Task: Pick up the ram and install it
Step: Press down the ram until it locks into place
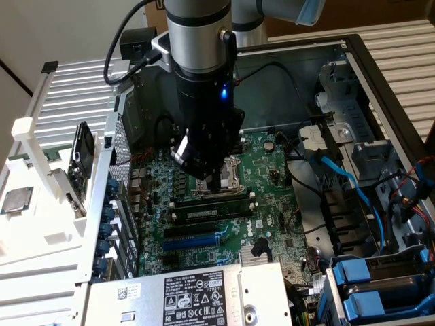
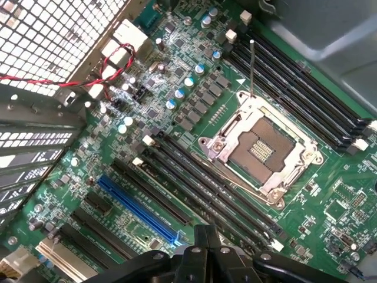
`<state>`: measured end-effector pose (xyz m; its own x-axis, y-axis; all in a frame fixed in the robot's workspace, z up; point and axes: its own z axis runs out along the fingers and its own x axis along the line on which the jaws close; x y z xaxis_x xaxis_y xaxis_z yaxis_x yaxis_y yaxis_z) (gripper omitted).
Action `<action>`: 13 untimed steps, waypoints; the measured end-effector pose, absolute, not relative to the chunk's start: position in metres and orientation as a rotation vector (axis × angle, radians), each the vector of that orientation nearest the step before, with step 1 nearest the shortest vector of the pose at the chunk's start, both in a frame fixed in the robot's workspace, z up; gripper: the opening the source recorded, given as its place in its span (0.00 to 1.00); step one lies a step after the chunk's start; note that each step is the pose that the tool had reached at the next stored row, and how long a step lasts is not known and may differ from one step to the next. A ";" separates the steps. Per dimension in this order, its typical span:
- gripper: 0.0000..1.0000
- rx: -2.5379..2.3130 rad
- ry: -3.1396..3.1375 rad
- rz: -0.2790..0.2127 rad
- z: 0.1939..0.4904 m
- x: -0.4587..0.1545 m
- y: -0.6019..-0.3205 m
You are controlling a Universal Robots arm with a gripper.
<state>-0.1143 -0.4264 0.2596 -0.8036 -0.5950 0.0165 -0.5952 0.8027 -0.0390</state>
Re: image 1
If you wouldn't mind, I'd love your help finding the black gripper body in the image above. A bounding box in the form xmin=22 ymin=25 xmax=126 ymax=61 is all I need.
xmin=175 ymin=66 xmax=246 ymax=137

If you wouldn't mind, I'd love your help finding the green RAM stick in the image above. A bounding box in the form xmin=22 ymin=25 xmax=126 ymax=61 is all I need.
xmin=173 ymin=200 xmax=255 ymax=222
xmin=7 ymin=148 xmax=63 ymax=163

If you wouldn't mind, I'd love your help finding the CPU socket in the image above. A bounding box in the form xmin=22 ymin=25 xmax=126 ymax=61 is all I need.
xmin=193 ymin=154 xmax=246 ymax=198

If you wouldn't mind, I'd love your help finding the metal rear port block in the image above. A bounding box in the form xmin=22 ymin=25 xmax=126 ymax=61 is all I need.
xmin=128 ymin=166 xmax=150 ymax=218

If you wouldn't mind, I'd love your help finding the green motherboard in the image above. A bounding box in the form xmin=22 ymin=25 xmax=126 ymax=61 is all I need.
xmin=130 ymin=130 xmax=327 ymax=296

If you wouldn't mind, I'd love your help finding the long black expansion slot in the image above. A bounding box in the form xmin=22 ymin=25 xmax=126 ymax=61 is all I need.
xmin=163 ymin=223 xmax=218 ymax=239

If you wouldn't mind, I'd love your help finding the open PC case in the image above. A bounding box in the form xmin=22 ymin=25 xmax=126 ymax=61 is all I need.
xmin=103 ymin=33 xmax=435 ymax=326

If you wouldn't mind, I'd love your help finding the blue expansion slot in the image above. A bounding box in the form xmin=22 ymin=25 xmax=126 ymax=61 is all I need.
xmin=162 ymin=235 xmax=219 ymax=253

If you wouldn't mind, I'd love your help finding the black box device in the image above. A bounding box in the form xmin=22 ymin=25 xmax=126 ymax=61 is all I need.
xmin=120 ymin=29 xmax=157 ymax=62

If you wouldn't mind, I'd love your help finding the printed brown cardboard box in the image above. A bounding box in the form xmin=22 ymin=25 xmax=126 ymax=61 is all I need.
xmin=142 ymin=0 xmax=171 ymax=33

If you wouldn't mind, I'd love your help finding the silver chipset heat sink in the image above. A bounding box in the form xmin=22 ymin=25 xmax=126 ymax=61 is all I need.
xmin=239 ymin=242 xmax=273 ymax=269

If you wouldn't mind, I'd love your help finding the black disk drive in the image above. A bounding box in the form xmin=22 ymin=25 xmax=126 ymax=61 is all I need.
xmin=71 ymin=121 xmax=97 ymax=180

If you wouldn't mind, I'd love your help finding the green graphics card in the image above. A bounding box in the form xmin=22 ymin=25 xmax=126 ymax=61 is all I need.
xmin=50 ymin=159 xmax=88 ymax=219

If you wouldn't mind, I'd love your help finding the silver power supply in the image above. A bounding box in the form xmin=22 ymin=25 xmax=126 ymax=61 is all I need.
xmin=80 ymin=260 xmax=294 ymax=326

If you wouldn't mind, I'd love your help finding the white plastic parts rack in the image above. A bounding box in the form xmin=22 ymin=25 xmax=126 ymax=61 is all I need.
xmin=0 ymin=117 xmax=113 ymax=269

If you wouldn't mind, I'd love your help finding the blue disk bay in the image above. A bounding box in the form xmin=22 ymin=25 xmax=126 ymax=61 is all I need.
xmin=317 ymin=247 xmax=435 ymax=326

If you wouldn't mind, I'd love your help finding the silver CPU chip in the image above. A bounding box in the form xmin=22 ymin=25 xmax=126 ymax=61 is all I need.
xmin=0 ymin=185 xmax=35 ymax=215

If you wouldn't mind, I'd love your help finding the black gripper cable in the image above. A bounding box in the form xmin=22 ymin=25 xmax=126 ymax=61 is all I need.
xmin=219 ymin=29 xmax=238 ymax=86

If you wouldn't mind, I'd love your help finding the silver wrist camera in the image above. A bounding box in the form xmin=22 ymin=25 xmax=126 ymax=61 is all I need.
xmin=150 ymin=31 xmax=175 ymax=73

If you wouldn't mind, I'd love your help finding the thin black case wire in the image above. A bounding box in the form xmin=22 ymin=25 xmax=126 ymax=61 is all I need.
xmin=234 ymin=61 xmax=312 ymax=118

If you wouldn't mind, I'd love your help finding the silver metal bracket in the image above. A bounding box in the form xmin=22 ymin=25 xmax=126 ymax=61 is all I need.
xmin=111 ymin=60 xmax=142 ymax=96

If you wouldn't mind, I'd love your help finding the black camera cable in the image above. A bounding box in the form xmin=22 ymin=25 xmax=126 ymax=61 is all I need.
xmin=103 ymin=0 xmax=164 ymax=86

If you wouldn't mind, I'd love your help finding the black cable plug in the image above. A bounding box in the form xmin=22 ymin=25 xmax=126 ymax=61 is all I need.
xmin=250 ymin=236 xmax=270 ymax=259

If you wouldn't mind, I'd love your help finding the blue flat disk wire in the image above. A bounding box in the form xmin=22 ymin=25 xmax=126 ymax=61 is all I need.
xmin=314 ymin=151 xmax=387 ymax=255

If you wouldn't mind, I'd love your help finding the red black twisted wire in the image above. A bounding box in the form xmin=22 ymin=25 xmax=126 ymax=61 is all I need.
xmin=406 ymin=154 xmax=435 ymax=177

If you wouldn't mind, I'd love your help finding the multicolour power wire bundle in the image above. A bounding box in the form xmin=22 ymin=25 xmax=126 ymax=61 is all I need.
xmin=390 ymin=189 xmax=435 ymax=240

